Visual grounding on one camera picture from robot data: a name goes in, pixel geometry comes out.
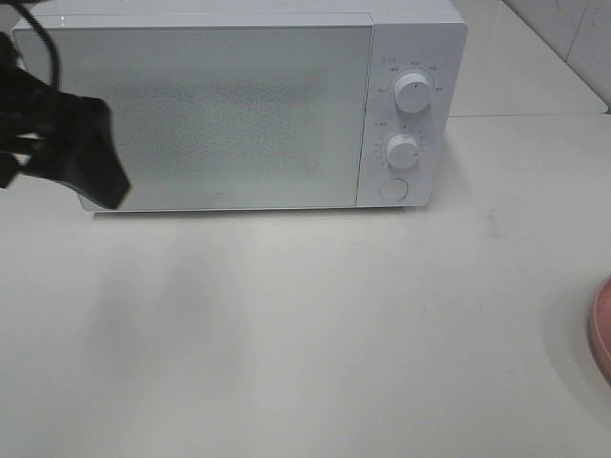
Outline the upper white control knob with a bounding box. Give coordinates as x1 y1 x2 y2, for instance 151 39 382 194
391 70 432 114

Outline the lower white control knob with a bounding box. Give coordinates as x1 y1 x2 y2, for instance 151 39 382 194
386 135 421 170

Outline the white microwave oven body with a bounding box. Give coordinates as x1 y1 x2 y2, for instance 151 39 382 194
32 1 468 209

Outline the pink round plate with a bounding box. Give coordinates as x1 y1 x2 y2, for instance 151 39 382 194
587 277 611 385

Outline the round white door button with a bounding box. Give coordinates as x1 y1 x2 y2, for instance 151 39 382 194
379 178 409 202

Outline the white microwave door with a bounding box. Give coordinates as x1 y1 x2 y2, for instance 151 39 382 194
52 27 370 211

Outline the white control knob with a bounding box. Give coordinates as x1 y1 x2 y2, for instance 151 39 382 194
386 135 421 170
391 70 432 114

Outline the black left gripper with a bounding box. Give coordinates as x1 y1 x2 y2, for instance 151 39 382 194
1 32 131 210

